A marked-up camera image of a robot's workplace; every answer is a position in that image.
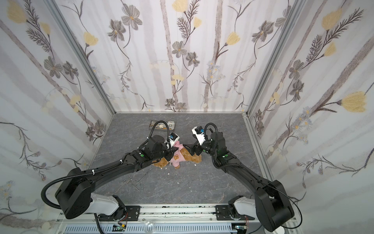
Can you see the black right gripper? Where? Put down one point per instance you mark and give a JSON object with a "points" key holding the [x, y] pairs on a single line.
{"points": [[196, 148]]}

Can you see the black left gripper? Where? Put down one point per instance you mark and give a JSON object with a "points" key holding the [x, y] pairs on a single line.
{"points": [[169, 152]]}

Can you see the brown teddy bear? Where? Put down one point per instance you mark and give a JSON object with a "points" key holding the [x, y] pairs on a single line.
{"points": [[163, 162]]}

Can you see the pink teddy hoodie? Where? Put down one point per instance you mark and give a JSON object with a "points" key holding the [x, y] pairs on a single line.
{"points": [[178, 156]]}

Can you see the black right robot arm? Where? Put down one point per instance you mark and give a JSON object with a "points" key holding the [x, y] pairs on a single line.
{"points": [[270, 205]]}

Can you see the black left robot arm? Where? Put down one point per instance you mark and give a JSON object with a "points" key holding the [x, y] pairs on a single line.
{"points": [[74, 193]]}

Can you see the metal instrument tray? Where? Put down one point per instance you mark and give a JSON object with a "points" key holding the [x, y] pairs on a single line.
{"points": [[162, 126]]}

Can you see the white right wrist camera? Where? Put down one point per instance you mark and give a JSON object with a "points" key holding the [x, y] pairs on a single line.
{"points": [[199, 133]]}

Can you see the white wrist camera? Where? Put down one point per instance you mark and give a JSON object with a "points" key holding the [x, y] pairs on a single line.
{"points": [[199, 133], [172, 139]]}

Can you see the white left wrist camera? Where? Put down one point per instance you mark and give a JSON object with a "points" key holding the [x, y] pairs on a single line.
{"points": [[172, 139]]}

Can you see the white perforated cable duct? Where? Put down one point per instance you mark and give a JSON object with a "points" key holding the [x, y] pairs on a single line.
{"points": [[170, 228]]}

